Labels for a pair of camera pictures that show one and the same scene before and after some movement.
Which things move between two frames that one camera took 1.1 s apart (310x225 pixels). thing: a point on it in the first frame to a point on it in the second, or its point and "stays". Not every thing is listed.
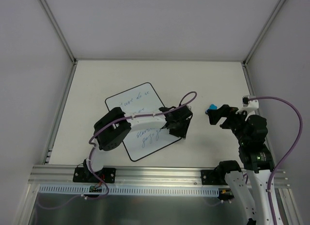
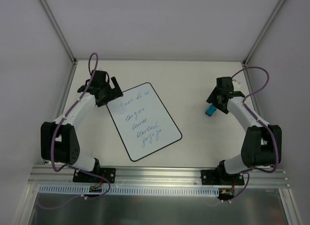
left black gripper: (179, 125) to (110, 93)
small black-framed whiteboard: (140, 101) stays
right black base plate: (212, 177) stays
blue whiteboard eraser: (212, 106) stays
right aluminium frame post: (279, 4) stays
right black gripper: (224, 116) to (218, 100)
